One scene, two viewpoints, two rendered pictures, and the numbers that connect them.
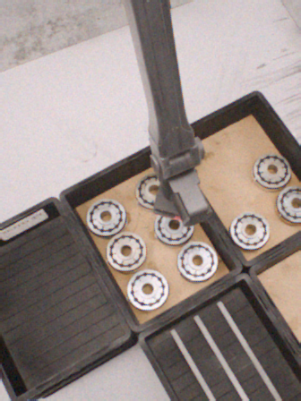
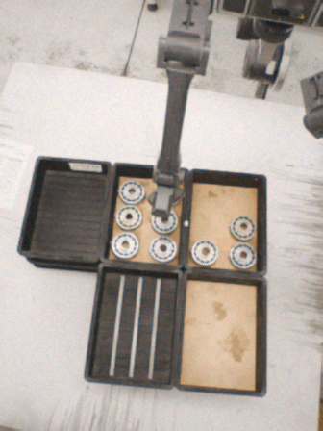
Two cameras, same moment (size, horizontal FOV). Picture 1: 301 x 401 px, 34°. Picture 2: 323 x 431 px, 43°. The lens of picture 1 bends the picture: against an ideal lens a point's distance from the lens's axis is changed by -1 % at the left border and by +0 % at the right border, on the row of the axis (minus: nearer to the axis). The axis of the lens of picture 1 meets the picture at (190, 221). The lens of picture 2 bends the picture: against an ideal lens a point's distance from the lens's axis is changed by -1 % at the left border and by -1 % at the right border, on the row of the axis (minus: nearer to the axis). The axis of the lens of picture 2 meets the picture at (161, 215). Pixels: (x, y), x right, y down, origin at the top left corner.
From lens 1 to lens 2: 0.39 m
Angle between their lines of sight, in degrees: 12
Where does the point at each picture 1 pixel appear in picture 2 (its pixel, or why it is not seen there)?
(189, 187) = (164, 194)
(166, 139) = (161, 160)
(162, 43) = (176, 112)
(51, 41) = not seen: hidden behind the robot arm
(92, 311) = (89, 237)
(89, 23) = (219, 79)
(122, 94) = (194, 131)
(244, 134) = (243, 197)
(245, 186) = (221, 226)
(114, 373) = (79, 280)
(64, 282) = (86, 212)
